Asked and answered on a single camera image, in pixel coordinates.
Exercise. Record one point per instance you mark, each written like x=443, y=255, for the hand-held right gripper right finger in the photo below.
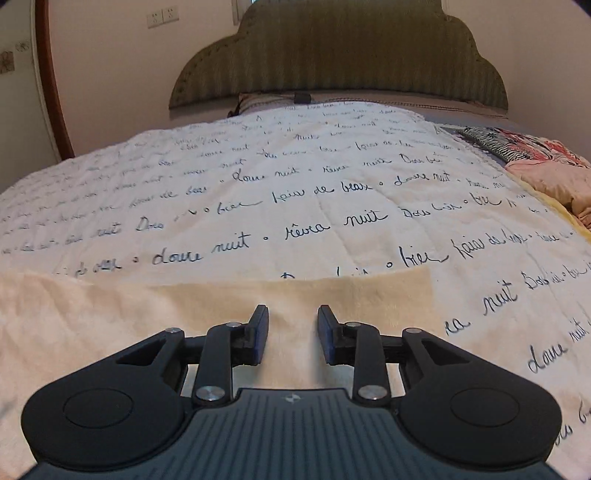
x=325, y=334

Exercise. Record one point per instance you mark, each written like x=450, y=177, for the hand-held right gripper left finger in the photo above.
x=261, y=333

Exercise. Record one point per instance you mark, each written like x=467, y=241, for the cream yellow towel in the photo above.
x=92, y=314

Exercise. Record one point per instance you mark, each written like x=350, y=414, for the white script-print blanket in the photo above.
x=277, y=184

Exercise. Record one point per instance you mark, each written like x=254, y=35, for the striped pillow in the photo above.
x=258, y=102

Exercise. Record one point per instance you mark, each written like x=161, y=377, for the small black object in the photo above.
x=302, y=97

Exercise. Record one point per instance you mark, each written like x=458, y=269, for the black white floral garment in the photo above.
x=498, y=141

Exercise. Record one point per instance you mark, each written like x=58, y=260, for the green padded headboard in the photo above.
x=341, y=60

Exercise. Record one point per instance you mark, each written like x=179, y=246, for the pink cloth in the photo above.
x=554, y=175

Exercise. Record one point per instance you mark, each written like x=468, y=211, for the white flower-print wardrobe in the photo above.
x=18, y=101

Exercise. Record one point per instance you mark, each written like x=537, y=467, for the brown wooden door frame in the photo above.
x=51, y=78

